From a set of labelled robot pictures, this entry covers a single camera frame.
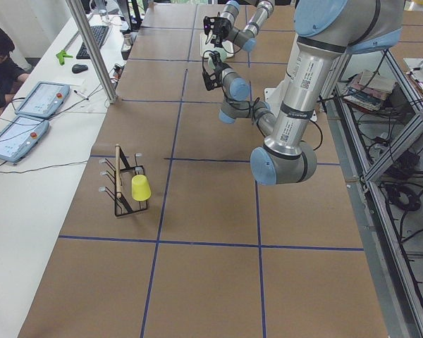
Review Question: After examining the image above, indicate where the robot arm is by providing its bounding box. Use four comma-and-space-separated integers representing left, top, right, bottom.
203, 0, 297, 52
203, 1, 404, 185

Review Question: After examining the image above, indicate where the silver metal cylinder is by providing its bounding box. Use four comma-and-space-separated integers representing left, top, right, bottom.
123, 34, 133, 46

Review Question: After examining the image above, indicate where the black computer mouse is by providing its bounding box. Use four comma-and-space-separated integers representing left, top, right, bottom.
71, 64, 88, 74

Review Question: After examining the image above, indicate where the lower teach pendant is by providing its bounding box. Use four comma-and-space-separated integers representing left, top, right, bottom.
0, 115, 49, 163

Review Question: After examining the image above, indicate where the yellow cup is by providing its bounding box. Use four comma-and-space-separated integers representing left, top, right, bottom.
131, 174, 152, 201

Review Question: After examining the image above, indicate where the teach pendant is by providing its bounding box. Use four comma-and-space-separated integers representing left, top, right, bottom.
0, 115, 49, 163
15, 81, 70, 118

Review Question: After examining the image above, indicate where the green plastic tool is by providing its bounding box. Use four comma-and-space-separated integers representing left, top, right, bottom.
56, 49, 73, 65

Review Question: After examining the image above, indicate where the upper teach pendant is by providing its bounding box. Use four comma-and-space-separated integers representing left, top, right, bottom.
15, 81, 70, 118

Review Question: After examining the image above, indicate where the cream bear tray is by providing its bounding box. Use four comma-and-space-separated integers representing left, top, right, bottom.
200, 32, 234, 61

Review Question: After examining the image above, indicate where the light green cup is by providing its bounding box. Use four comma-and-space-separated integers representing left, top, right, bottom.
207, 49, 227, 70

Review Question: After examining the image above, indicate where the black wire cup rack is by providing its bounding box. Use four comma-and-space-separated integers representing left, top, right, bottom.
98, 144, 149, 218

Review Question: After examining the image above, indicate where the aluminium frame post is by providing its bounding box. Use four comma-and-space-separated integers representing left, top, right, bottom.
66, 0, 117, 104

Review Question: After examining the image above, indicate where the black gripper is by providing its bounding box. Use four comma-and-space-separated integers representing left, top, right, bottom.
213, 19, 231, 44
211, 62, 228, 85

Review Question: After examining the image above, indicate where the black keyboard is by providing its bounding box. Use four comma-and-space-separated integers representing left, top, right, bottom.
75, 25, 110, 60

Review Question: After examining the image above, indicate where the stack of magazines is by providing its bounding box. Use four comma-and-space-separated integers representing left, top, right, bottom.
343, 70, 396, 111

